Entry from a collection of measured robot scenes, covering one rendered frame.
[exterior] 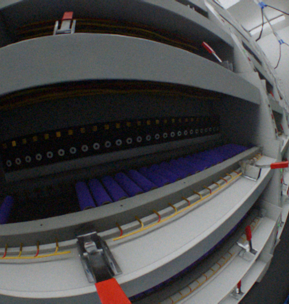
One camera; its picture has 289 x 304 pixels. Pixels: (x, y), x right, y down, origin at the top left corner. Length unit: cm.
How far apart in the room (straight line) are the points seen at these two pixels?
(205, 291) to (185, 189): 22
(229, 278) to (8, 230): 36
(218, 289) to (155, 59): 37
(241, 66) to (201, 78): 31
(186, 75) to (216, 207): 16
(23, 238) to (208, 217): 19
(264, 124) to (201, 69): 30
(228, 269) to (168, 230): 23
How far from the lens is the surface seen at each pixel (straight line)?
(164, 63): 16
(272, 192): 49
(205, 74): 21
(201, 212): 18
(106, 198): 17
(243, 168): 29
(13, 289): 16
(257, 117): 46
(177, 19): 43
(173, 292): 29
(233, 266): 37
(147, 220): 16
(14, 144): 26
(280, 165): 27
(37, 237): 15
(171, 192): 16
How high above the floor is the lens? 62
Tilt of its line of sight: 2 degrees up
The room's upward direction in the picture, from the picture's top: 12 degrees counter-clockwise
